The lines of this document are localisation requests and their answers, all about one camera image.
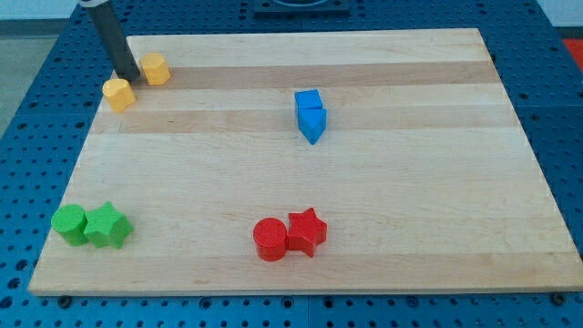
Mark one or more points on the yellow hexagon block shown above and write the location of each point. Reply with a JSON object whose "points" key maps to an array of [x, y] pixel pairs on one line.
{"points": [[155, 68]]}

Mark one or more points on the yellow heart block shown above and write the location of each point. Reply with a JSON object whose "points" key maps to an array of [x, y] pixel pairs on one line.
{"points": [[119, 94]]}

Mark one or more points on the blue triangle block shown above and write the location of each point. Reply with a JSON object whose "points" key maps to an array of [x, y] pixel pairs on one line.
{"points": [[312, 122]]}

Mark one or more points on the blue cube block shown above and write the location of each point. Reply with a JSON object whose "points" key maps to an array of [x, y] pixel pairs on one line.
{"points": [[308, 99]]}

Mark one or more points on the red star block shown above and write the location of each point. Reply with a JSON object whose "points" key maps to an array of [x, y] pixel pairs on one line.
{"points": [[306, 231]]}

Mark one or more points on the red cylinder block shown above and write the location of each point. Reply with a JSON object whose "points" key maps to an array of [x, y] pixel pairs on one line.
{"points": [[270, 238]]}

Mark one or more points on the wooden board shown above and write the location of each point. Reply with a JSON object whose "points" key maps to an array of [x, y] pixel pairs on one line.
{"points": [[424, 175]]}

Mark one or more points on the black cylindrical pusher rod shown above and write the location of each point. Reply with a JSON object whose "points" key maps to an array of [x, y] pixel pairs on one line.
{"points": [[112, 37]]}

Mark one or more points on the green star block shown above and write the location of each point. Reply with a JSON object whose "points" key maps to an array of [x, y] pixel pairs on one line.
{"points": [[107, 226]]}

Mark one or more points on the green cylinder block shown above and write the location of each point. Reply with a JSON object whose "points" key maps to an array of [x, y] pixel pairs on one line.
{"points": [[69, 222]]}

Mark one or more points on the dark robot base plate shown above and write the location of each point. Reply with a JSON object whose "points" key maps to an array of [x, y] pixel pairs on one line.
{"points": [[272, 8]]}

